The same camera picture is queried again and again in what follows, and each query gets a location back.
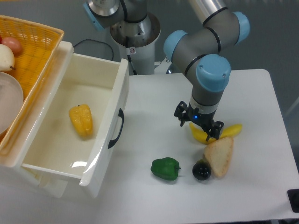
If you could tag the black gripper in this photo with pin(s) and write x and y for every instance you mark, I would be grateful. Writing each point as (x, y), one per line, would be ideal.
(202, 116)

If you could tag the black corner device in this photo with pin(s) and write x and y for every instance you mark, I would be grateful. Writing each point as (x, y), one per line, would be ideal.
(293, 195)

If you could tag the white pear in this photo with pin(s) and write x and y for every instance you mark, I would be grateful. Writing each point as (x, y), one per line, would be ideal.
(7, 59)

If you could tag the white top drawer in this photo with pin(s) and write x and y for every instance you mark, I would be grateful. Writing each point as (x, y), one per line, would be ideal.
(75, 140)

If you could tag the bread slice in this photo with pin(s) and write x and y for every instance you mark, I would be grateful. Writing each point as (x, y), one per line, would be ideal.
(219, 154)

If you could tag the white bowl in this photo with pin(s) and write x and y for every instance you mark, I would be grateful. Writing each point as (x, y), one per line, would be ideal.
(11, 100)

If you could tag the yellow bell pepper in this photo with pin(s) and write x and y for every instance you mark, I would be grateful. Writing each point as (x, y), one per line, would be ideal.
(81, 119)

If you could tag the orange woven basket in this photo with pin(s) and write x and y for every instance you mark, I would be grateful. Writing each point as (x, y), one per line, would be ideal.
(39, 43)

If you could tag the yellow banana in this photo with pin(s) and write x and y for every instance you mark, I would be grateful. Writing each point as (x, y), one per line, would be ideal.
(201, 136)

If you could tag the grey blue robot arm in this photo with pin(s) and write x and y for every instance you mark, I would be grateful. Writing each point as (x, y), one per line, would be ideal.
(196, 56)

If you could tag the green bell pepper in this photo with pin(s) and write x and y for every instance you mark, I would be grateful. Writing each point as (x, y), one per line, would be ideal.
(165, 168)

